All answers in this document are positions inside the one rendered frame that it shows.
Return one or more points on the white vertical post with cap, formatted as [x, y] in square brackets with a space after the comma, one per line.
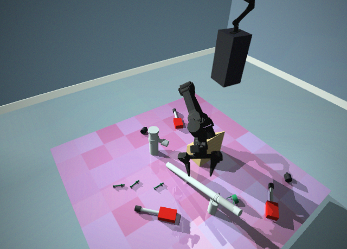
[153, 135]

